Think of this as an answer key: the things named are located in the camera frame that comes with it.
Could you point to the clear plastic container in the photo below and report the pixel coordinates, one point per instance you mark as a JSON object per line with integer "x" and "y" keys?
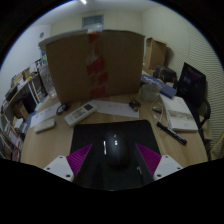
{"x": 47, "y": 80}

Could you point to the black computer mouse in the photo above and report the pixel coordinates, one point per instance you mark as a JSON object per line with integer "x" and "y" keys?
{"x": 116, "y": 148}

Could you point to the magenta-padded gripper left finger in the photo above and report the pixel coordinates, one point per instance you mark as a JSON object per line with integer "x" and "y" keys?
{"x": 61, "y": 166}

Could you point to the black mouse pad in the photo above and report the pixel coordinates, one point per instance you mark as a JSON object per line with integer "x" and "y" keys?
{"x": 90, "y": 140}

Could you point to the round wall clock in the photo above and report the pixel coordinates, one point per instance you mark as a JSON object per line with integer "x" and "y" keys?
{"x": 41, "y": 34}

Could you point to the small black clip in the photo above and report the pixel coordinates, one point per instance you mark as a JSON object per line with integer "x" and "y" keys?
{"x": 134, "y": 104}

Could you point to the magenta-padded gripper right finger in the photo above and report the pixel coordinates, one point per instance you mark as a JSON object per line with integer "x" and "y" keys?
{"x": 163, "y": 165}

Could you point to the blue flat box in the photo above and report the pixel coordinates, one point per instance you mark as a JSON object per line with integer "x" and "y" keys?
{"x": 160, "y": 85}

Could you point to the black computer monitor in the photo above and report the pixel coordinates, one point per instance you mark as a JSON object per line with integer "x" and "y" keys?
{"x": 191, "y": 81}

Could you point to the large brown cardboard box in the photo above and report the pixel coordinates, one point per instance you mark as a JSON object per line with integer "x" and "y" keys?
{"x": 96, "y": 63}

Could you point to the small brown cardboard box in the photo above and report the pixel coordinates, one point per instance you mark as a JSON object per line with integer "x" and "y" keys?
{"x": 156, "y": 53}

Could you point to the round clear tub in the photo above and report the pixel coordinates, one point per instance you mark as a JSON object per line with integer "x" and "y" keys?
{"x": 149, "y": 91}

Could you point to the black office chair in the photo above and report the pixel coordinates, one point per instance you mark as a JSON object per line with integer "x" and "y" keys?
{"x": 204, "y": 115}

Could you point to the white remote control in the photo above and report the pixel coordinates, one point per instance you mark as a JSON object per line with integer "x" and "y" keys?
{"x": 80, "y": 113}

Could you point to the small white flat bar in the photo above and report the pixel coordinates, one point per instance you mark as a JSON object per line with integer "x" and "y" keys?
{"x": 45, "y": 125}

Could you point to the ceiling strip light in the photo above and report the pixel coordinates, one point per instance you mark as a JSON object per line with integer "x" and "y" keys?
{"x": 83, "y": 1}

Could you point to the white open book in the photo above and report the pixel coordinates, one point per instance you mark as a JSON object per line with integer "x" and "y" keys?
{"x": 180, "y": 113}

